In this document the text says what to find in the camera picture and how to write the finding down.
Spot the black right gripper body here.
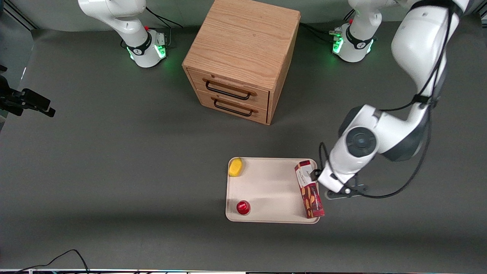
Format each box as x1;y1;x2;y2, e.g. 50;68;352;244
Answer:
0;65;24;116

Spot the red cookie box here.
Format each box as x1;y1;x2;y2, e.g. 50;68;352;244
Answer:
294;160;325;219

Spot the white plastic tray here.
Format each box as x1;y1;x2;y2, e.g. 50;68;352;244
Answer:
225;157;321;224

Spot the yellow lemon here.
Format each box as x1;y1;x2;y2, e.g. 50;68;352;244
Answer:
228;158;243;178

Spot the lower wooden drawer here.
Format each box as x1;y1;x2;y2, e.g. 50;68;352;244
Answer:
196;90;269;124

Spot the wooden drawer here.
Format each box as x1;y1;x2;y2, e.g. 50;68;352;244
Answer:
187;68;270;111
196;90;269;124

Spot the upper wooden drawer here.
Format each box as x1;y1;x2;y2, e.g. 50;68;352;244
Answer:
187;68;270;111

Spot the wooden two-drawer cabinet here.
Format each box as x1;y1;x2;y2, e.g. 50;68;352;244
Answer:
182;0;301;125

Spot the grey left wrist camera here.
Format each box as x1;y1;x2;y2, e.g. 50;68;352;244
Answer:
325;185;368;201

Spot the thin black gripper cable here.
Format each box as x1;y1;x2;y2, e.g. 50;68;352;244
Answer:
319;142;335;175

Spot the dark right wrist camera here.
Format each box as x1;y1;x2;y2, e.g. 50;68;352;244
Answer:
22;88;56;117

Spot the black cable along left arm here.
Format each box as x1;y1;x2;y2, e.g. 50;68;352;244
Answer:
358;0;457;199

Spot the dark floor rail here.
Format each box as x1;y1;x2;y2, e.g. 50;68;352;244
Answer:
0;0;38;31

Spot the black handle of lower drawer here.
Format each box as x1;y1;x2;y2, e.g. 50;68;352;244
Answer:
214;98;254;117

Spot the black handle of drawer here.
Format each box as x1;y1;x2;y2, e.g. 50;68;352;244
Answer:
214;98;254;117
205;81;251;101

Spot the black handle of upper drawer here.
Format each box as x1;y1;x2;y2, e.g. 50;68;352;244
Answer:
205;81;251;101

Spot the black cable at left arm base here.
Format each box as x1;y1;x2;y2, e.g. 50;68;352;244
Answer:
300;22;337;43

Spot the black cable at arm base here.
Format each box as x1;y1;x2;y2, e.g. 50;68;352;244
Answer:
146;6;184;29
300;22;337;43

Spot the black cable on floor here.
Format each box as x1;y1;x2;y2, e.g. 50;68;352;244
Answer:
13;249;90;274

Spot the black cable at right arm base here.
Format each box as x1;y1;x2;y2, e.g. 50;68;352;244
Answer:
146;6;184;29

